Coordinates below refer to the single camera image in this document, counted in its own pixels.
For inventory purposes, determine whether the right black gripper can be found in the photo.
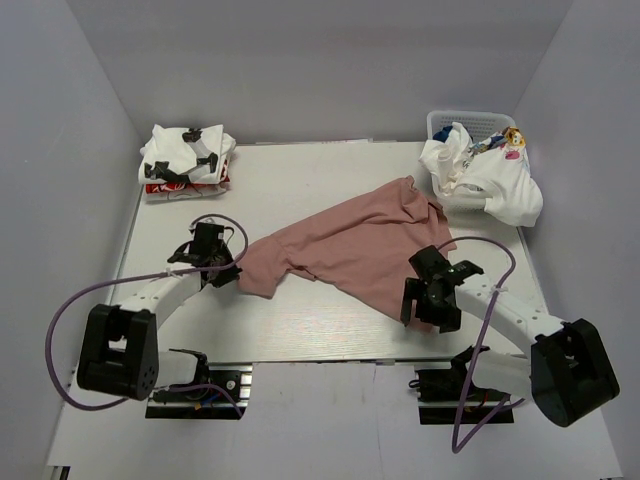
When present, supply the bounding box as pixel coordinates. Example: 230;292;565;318
401;277;463;333

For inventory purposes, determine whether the pink t shirt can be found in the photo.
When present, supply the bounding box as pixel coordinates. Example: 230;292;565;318
238;176;455;320

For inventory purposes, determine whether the white printed t shirt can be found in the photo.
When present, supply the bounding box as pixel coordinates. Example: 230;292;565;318
419;122;543;228

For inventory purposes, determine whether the blue t shirt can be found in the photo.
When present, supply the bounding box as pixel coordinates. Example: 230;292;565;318
432;125;453;143

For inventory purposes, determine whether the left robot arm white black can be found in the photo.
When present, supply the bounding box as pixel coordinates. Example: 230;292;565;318
77;222;241;400

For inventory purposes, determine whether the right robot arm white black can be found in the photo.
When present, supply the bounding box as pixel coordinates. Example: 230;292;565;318
401;246;620;427

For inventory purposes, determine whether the folded red white t shirt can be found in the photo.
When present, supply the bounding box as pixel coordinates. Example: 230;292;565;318
142;160;230;203

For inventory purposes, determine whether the folded white black t shirt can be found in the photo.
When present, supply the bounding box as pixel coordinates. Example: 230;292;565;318
138;124;236;185

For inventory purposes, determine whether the white plastic basket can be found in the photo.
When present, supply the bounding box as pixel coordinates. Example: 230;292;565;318
426;110;516;212

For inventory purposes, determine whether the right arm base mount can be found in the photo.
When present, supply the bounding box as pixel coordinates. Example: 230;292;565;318
408;368;504;426

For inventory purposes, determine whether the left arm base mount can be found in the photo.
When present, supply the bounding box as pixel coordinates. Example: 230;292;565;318
145;364;253;420

